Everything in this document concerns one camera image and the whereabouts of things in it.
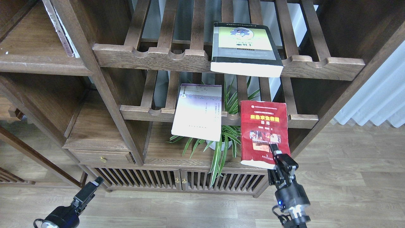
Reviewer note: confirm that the white upright book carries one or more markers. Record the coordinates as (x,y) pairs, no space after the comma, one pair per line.
(62,33)

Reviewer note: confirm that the red book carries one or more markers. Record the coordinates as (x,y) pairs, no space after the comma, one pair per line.
(262,123)

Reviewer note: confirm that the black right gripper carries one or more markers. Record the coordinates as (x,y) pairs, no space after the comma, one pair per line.
(290,195)

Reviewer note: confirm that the dark wooden bookshelf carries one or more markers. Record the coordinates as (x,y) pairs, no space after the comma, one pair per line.
(118,99)

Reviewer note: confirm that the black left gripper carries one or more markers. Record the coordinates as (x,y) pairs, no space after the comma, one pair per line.
(68,216)

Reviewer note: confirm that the white curtain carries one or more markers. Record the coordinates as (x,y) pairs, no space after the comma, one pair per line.
(382,98)

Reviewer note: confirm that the white lavender book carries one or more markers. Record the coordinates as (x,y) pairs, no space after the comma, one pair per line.
(198,112)

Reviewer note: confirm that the black and yellow book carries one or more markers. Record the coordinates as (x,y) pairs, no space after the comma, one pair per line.
(245,49)

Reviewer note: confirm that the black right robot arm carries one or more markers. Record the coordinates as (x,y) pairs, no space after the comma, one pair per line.
(291,196)

